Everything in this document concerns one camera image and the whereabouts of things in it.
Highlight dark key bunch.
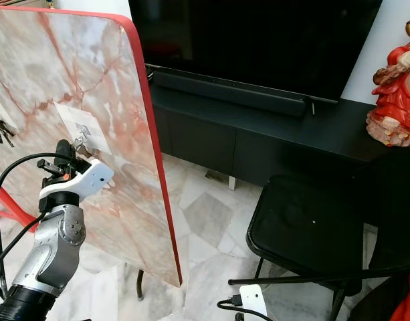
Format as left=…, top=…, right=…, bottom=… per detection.
left=0, top=115, right=17, bottom=149

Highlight black soundbar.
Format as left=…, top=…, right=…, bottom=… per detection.
left=144, top=64, right=314, bottom=119

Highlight red plastic stool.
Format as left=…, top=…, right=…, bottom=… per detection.
left=0, top=194, right=41, bottom=233

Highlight black TV console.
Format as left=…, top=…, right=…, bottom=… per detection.
left=144, top=84, right=410, bottom=195

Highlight red robed figurine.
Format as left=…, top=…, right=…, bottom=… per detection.
left=365, top=15, right=410, bottom=148

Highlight marble table with red rim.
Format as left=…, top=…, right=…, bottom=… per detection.
left=0, top=7, right=184, bottom=290

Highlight silver keys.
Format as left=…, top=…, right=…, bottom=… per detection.
left=71, top=130, right=95, bottom=154

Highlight black television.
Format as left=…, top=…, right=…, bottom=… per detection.
left=128, top=0, right=384, bottom=102

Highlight black folding chair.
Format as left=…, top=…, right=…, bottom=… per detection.
left=227, top=152, right=410, bottom=321

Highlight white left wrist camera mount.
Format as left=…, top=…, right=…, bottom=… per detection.
left=38, top=158, right=116, bottom=201

